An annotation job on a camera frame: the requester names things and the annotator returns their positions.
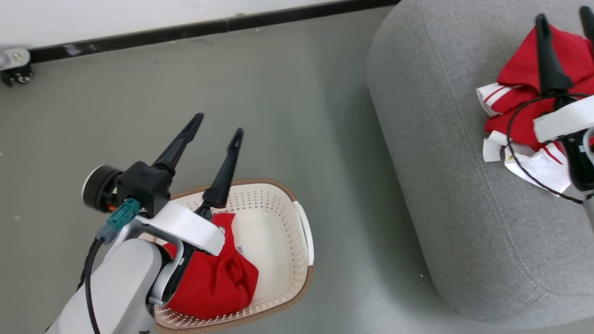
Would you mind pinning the grey metal foot bracket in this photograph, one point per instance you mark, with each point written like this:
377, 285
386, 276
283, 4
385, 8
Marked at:
14, 58

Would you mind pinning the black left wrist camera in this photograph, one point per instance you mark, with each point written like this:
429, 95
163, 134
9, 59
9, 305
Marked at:
139, 183

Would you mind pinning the red jersey black lettering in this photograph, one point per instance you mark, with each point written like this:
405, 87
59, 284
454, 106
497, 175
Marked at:
218, 283

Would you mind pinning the black baseboard strip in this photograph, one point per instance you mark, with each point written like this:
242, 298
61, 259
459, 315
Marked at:
185, 30

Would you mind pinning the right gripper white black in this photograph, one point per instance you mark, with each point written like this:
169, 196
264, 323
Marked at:
566, 120

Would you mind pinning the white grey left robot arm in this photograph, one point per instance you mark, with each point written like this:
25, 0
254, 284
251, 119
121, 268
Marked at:
120, 278

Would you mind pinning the small black caster wheel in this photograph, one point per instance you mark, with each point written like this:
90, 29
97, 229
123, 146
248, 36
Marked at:
18, 75

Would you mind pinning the cream perforated laundry basket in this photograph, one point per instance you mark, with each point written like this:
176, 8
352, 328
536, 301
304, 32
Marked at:
274, 232

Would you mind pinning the grey fabric cushion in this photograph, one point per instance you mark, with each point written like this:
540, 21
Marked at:
464, 185

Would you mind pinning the red garment white striped trim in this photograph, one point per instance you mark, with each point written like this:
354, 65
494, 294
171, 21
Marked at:
519, 74

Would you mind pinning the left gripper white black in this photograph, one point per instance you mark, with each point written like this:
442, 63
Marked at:
190, 225

